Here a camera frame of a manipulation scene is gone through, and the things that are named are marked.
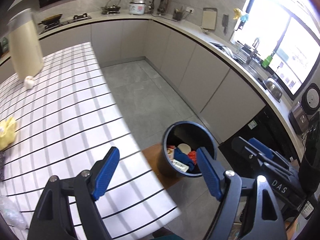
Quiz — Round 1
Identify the black wok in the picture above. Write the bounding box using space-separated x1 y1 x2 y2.
38 14 62 25

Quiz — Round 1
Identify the steel mixing bowl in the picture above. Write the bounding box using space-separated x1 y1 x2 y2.
263 77 283 102

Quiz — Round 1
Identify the colorful snack packet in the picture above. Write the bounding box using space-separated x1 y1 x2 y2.
167 148 189 172

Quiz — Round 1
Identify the black plastic bucket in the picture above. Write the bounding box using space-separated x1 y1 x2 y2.
157 121 217 178

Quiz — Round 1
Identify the beige thermos jug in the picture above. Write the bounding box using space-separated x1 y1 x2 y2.
7 8 43 81

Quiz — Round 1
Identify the small white cap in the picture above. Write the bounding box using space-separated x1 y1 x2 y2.
23 76 35 90

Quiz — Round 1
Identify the black utensil holder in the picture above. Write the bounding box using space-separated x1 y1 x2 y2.
172 8 184 21

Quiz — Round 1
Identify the white cutting board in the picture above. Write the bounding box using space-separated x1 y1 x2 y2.
201 8 217 30

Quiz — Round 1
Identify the yellow crumpled wrapper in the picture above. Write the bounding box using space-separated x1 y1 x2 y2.
0 116 17 151

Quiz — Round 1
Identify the steel square appliance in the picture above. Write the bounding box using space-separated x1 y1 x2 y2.
289 101 312 135

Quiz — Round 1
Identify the white rice cooker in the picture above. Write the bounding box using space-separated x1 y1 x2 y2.
129 0 146 15

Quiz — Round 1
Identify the red wrapper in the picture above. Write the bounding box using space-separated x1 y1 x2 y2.
188 151 197 165

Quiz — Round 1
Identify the dark glass bottle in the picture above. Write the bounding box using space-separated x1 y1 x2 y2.
147 0 155 14

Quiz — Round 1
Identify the green dish soap bottle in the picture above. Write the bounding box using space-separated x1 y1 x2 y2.
261 51 275 69

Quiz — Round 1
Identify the blue paper cup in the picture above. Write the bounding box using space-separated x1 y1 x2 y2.
174 148 195 171

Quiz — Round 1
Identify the kitchen faucet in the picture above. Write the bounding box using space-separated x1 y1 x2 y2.
246 37 261 65

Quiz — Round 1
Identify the black dishwasher front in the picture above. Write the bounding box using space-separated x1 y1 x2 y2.
217 104 304 162

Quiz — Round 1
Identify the white checkered tablecloth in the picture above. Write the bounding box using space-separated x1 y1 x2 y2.
1 42 180 239

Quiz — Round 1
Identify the kettle on stove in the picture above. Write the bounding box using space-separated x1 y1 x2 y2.
101 0 121 15

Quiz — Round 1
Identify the black cleaver knife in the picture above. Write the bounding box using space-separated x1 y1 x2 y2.
222 14 229 35

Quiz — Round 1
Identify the brown wooden stool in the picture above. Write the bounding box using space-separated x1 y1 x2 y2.
142 143 182 190

